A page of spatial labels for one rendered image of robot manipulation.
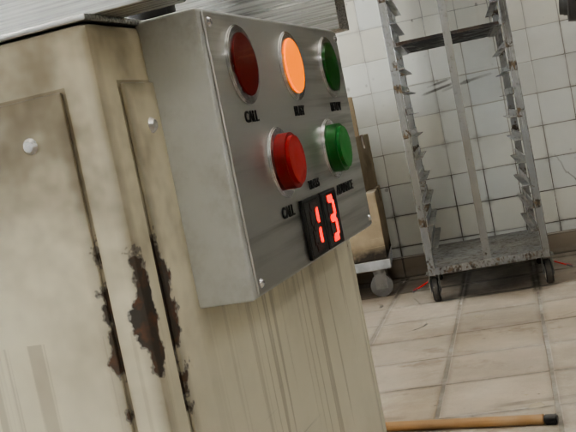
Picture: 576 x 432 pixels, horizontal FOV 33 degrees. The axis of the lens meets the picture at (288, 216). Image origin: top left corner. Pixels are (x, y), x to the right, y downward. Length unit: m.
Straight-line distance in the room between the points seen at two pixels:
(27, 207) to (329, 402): 0.27
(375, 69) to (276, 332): 4.09
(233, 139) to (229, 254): 0.05
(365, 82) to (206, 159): 4.18
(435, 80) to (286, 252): 4.10
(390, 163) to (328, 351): 3.99
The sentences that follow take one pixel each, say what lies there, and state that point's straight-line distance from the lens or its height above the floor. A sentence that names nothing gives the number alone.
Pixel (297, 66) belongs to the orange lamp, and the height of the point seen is 0.81.
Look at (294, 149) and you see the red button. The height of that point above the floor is 0.77.
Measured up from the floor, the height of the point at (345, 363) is 0.61.
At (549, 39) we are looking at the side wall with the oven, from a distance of 4.58.
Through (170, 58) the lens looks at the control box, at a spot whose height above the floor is 0.82.
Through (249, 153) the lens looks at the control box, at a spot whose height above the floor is 0.77.
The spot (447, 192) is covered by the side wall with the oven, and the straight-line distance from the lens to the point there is 4.60.
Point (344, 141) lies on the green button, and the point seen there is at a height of 0.76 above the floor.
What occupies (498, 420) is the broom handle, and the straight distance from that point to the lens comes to 2.38.
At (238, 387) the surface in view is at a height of 0.65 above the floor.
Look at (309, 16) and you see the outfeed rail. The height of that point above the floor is 0.85.
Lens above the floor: 0.77
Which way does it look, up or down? 5 degrees down
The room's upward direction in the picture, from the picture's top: 11 degrees counter-clockwise
